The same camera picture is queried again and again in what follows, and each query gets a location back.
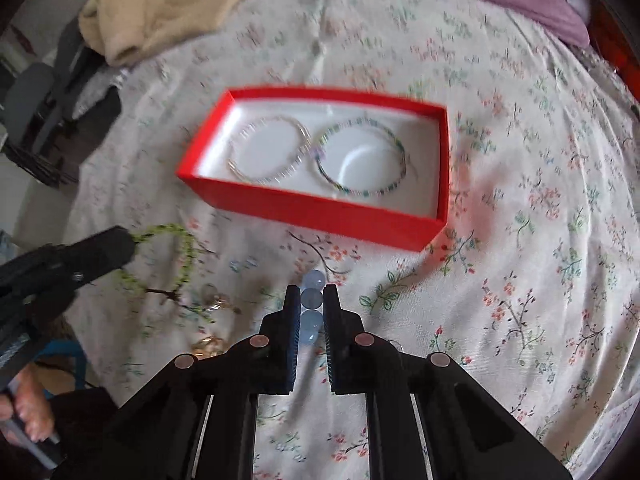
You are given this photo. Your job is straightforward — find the gold ring bracelet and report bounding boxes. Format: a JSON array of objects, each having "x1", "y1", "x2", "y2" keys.
[{"x1": 194, "y1": 335, "x2": 227, "y2": 360}]

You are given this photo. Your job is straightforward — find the red jewelry box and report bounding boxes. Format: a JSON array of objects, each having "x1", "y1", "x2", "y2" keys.
[{"x1": 176, "y1": 87, "x2": 451, "y2": 252}]

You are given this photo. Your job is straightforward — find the green beaded bracelet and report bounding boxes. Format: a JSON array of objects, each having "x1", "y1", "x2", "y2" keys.
[{"x1": 112, "y1": 225, "x2": 217, "y2": 323}]

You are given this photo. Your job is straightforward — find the person's left hand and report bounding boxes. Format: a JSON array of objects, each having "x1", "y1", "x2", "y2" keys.
[{"x1": 0, "y1": 364, "x2": 57, "y2": 443}]

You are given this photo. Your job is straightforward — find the black bead gold earring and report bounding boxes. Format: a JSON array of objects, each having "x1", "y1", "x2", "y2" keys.
[{"x1": 201, "y1": 284, "x2": 237, "y2": 315}]

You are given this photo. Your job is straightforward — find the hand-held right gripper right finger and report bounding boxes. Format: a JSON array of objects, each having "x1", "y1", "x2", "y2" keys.
[{"x1": 324, "y1": 285, "x2": 573, "y2": 480}]

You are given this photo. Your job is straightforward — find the floral bedsheet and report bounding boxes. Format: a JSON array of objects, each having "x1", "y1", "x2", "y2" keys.
[{"x1": 62, "y1": 0, "x2": 640, "y2": 480}]

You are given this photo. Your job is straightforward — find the dark grey chair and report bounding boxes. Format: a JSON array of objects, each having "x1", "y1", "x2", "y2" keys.
[{"x1": 0, "y1": 15, "x2": 123, "y2": 188}]

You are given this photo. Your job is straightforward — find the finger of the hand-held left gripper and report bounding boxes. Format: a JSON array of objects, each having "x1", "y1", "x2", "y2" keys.
[{"x1": 47, "y1": 226, "x2": 138, "y2": 288}]

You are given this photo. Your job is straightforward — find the beige fleece blanket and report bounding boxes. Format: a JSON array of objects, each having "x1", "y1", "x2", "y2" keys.
[{"x1": 80, "y1": 0, "x2": 277, "y2": 67}]

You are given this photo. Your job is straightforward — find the pale blue bead bracelet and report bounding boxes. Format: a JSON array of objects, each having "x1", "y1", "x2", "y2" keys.
[{"x1": 299, "y1": 270, "x2": 328, "y2": 357}]

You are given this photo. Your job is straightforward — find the silver beaded bracelet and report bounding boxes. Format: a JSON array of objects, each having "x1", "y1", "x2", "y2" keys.
[{"x1": 227, "y1": 115, "x2": 313, "y2": 184}]

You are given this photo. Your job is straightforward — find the multicolour beaded bracelet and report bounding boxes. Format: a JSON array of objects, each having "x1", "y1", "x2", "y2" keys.
[{"x1": 314, "y1": 117, "x2": 407, "y2": 196}]

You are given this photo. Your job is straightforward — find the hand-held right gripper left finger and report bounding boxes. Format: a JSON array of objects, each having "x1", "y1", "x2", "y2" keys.
[{"x1": 52, "y1": 285, "x2": 303, "y2": 480}]

